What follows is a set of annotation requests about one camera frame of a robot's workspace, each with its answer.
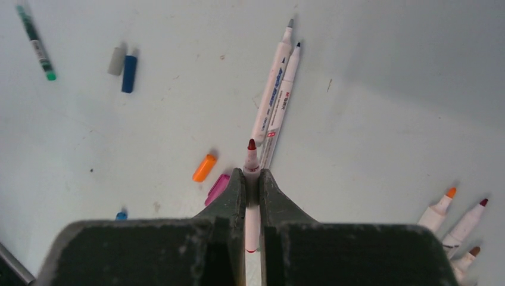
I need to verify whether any orange pen cap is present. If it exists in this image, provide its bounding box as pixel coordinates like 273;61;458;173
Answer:
192;153;217;183

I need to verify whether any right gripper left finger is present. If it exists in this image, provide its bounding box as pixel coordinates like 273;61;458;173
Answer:
35;168;246;285

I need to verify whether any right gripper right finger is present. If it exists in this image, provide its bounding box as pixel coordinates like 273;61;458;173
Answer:
259;169;457;285

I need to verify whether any aluminium frame rail left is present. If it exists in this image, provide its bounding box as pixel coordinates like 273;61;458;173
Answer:
1;244;36;286

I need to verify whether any small blue pen cap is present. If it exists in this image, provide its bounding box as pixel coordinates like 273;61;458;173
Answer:
115;212;128;220

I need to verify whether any dark blue pen cap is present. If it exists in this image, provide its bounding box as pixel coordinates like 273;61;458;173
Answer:
121;55;138;94

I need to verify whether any dark green marker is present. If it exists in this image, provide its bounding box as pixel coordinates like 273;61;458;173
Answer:
15;2;57;81

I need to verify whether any magenta cap marker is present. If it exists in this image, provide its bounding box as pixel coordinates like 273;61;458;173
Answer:
441;198;488;259

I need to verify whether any orange cap marker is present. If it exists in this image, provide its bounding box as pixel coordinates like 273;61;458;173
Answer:
417;187;457;233

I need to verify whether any dark blue cap marker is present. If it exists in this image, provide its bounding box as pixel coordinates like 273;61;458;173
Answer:
260;42;301;169

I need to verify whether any magenta pen cap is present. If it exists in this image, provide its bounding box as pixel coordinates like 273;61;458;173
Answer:
204;173;230;206

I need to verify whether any red cap marker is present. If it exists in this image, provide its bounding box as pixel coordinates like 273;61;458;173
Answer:
242;138;262;286

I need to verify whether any grey pen cap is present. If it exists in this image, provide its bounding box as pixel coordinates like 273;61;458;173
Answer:
107;47;126;76

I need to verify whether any grey cap white marker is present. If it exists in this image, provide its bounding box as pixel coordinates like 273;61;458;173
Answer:
251;18;294;146

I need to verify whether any brown cap marker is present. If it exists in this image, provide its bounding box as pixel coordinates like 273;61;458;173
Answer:
450;246;481;283

